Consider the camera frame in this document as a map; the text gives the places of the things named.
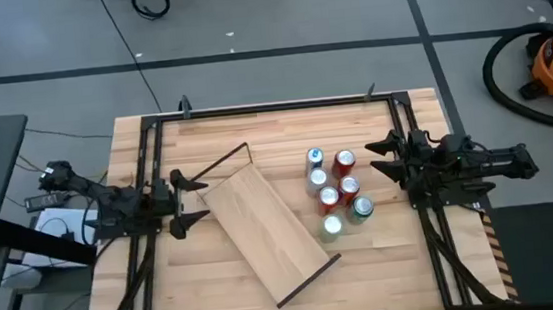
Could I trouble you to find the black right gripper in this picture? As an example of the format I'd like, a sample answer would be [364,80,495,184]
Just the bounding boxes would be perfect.
[363,125,444,198]

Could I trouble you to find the blue silver Red Bull can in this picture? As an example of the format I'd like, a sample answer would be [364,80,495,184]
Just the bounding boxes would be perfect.
[304,146,327,176]

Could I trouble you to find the long black floor cable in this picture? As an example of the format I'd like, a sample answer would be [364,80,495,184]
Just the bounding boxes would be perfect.
[94,0,163,119]

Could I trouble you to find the orange shop vacuum with hose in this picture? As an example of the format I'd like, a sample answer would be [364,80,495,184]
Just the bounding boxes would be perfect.
[477,20,553,140]

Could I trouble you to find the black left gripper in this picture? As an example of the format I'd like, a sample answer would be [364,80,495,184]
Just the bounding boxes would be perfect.
[148,165,214,243]

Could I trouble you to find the dark green soda can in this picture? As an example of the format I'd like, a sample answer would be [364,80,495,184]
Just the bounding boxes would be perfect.
[344,194,377,226]

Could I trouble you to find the white orange Spindrift can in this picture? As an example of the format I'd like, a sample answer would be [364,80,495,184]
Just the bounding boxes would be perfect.
[305,166,331,196]

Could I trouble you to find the black aluminium rig frame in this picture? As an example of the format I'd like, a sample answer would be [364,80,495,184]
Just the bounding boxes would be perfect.
[75,83,510,310]

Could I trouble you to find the black power adapter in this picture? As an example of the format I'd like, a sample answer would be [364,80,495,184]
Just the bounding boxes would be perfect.
[23,190,74,214]

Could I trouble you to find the red Coke Zero can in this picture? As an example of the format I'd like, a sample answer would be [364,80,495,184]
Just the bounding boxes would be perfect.
[329,147,359,179]

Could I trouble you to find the pale green Sanzo can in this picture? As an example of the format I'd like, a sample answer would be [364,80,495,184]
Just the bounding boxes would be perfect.
[317,212,346,246]

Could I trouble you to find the coiled black cable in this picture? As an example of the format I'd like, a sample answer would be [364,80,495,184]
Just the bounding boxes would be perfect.
[129,0,173,23]

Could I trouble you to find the red can blue white print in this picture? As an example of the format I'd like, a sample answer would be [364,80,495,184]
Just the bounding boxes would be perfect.
[337,174,363,206]
[315,184,343,218]

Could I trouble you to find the white container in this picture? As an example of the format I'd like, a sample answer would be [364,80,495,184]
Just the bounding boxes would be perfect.
[17,203,104,274]

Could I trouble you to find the black mat hazard stripes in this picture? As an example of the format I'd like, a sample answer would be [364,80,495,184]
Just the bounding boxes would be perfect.
[479,200,553,310]

